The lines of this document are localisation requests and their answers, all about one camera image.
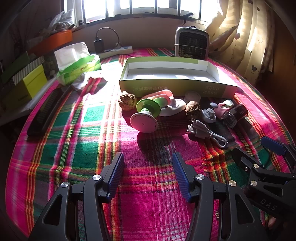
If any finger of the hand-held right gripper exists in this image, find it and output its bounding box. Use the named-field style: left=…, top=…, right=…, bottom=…
left=232, top=147, right=296, bottom=193
left=261, top=136, right=296, bottom=173

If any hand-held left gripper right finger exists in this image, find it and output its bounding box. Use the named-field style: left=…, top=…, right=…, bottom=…
left=172, top=152, right=270, bottom=241

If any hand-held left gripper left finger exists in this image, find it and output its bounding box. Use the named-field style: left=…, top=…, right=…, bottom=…
left=28, top=152, right=125, bottom=241

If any black clear small device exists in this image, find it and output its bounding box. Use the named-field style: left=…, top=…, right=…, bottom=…
left=222, top=104, right=248, bottom=128

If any white usb cable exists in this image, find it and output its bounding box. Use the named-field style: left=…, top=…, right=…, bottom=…
left=187, top=118, right=228, bottom=149

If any small pink white gadget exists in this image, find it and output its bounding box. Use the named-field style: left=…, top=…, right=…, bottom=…
left=216, top=100, right=234, bottom=120

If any small grey white plug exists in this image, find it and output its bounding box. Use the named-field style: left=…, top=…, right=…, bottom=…
left=202, top=103, right=218, bottom=123

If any white panda-shaped holder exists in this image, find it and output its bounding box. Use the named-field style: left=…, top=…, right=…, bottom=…
left=158, top=97, right=186, bottom=117

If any brown walnut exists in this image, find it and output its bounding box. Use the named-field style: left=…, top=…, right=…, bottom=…
left=185, top=101, right=202, bottom=115
left=118, top=91, right=136, bottom=112

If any green white spool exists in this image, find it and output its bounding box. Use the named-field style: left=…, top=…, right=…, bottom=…
left=130, top=97, right=161, bottom=133

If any pink white clip hook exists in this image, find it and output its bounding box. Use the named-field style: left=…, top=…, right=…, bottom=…
left=144, top=90, right=177, bottom=108

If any green white cardboard box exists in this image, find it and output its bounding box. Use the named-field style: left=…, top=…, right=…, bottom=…
left=119, top=57, right=238, bottom=99

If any plaid cloth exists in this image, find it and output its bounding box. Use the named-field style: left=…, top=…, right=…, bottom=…
left=6, top=46, right=290, bottom=241

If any long black ribbed object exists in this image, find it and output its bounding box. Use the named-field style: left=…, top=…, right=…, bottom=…
left=26, top=87, right=71, bottom=137

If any crumpled white tissue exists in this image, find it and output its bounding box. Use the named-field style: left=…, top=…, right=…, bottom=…
left=70, top=71, right=108, bottom=91

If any cream heart print curtain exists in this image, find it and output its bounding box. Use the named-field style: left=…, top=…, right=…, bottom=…
left=205, top=0, right=281, bottom=85

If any green tissue pack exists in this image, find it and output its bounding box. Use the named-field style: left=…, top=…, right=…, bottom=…
left=54, top=42, right=102, bottom=86

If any grey desktop heater fan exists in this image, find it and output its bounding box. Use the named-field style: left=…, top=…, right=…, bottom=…
left=174, top=26, right=210, bottom=60

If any yellow-green box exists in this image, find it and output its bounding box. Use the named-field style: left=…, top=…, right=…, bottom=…
left=0, top=64, right=48, bottom=109

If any black charger adapter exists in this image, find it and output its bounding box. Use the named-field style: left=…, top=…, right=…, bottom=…
left=93, top=39, right=104, bottom=53

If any striped box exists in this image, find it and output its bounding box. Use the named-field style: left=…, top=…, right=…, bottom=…
left=11, top=56, right=45, bottom=84

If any orange box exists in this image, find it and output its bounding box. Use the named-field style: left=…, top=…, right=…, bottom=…
left=29, top=30, right=73, bottom=56

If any black window latch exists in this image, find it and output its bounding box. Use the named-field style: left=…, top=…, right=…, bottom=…
left=180, top=10, right=194, bottom=24

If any pile of plastic bags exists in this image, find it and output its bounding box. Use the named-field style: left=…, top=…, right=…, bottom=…
left=44, top=10, right=77, bottom=33

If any barred window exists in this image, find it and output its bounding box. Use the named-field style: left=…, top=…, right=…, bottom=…
left=63, top=0, right=222, bottom=26

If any black power cord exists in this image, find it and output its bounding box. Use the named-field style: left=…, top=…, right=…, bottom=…
left=102, top=52, right=136, bottom=58

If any black charger cable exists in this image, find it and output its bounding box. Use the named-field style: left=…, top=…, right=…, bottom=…
left=96, top=27, right=121, bottom=50

